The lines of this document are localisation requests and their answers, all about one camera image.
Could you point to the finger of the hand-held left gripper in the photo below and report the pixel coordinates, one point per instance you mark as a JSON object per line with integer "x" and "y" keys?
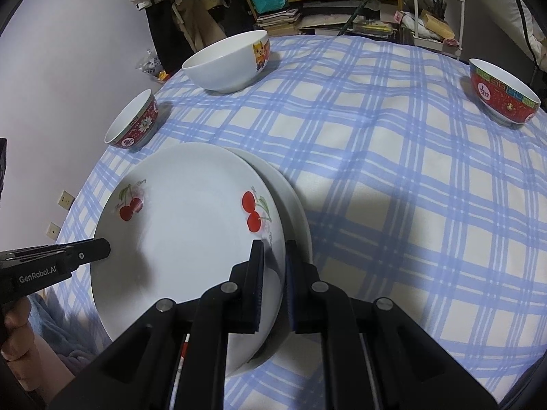
{"x": 89, "y": 251}

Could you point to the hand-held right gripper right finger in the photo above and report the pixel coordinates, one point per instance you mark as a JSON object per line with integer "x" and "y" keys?
{"x": 291, "y": 290}

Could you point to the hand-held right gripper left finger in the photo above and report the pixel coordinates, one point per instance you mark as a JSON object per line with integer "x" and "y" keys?
{"x": 258, "y": 290}

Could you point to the white cherry print plate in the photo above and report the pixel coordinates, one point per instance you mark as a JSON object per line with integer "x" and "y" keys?
{"x": 304, "y": 230}
{"x": 183, "y": 239}
{"x": 277, "y": 188}

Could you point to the small red floral bowl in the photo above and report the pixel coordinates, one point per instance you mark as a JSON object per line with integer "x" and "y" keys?
{"x": 136, "y": 130}

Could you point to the large white cartoon bowl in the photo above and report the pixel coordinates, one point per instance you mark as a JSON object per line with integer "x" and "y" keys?
{"x": 222, "y": 68}

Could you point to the small red green-rimmed bowl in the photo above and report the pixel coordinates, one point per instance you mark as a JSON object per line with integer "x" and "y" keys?
{"x": 508, "y": 102}

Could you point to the person's left hand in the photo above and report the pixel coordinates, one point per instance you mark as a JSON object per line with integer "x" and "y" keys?
{"x": 19, "y": 320}

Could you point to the blue plaid tablecloth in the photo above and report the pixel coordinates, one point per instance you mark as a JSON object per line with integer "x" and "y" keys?
{"x": 384, "y": 222}

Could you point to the plastic bag with yellow items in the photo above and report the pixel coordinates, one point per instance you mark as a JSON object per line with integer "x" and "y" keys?
{"x": 151, "y": 68}

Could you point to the black hanging garment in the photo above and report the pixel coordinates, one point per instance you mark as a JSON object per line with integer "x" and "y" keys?
{"x": 164, "y": 34}

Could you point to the beige hanging coat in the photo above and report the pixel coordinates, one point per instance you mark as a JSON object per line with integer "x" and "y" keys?
{"x": 201, "y": 21}

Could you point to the stack of worn books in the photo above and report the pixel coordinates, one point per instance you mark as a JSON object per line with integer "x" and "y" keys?
{"x": 277, "y": 19}

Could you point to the black pole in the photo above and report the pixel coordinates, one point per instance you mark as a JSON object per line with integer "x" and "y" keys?
{"x": 363, "y": 2}

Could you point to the white rolling cart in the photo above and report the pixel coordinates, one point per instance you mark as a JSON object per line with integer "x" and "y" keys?
{"x": 459, "y": 8}

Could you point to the white wall outlet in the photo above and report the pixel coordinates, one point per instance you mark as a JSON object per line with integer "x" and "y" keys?
{"x": 66, "y": 200}
{"x": 53, "y": 230}

